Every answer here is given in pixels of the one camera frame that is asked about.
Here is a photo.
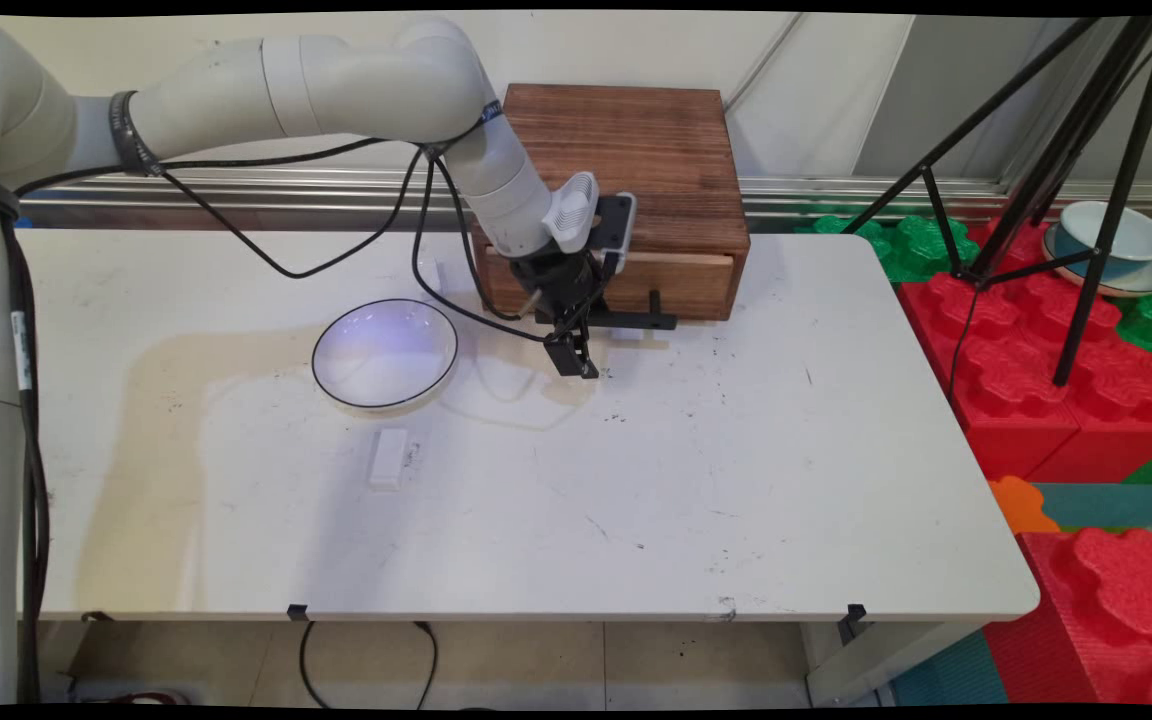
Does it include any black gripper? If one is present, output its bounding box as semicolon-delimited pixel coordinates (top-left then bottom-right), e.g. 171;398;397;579
512;248;605;380

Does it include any wooden drawer with black handle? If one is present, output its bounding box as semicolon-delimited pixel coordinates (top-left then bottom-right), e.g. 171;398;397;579
484;248;737;334

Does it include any white vented wrist module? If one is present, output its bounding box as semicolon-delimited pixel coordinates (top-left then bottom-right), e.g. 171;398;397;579
541;172;601;254

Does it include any white plate with black rim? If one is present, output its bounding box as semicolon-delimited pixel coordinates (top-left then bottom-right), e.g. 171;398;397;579
311;298;460;410

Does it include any brown wooden cabinet box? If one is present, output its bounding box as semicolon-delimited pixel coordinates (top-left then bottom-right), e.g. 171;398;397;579
471;83;752;323

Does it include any red foam block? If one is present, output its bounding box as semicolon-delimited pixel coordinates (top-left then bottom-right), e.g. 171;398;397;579
898;270;1082;483
981;527;1152;706
966;215;1152;484

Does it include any white table leg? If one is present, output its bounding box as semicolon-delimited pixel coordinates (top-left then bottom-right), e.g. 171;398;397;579
801;620;982;707

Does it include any orange foam piece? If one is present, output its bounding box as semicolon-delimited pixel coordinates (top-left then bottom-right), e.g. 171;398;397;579
988;475;1062;536

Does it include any teal foam mat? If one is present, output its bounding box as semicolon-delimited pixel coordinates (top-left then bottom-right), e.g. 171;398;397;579
1031;482;1152;531

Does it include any light blue saucer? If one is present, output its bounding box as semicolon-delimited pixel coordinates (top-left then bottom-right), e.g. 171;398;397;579
1041;225;1152;299

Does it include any black tripod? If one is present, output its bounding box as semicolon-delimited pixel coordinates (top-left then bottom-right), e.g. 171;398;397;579
841;15;1152;389

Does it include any light blue bowl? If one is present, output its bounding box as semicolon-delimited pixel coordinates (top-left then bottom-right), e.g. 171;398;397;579
1054;200;1152;283

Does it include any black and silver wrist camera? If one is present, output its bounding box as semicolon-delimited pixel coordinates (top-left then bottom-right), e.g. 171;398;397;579
591;193;637;277

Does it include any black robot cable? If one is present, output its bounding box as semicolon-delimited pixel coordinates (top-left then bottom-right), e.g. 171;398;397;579
410;148;555;347
0;135;437;703

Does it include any aluminium wall rail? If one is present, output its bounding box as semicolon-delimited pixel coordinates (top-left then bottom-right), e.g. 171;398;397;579
16;168;1152;229

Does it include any black cable under table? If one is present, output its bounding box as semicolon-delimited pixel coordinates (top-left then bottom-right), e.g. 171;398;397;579
297;620;439;711

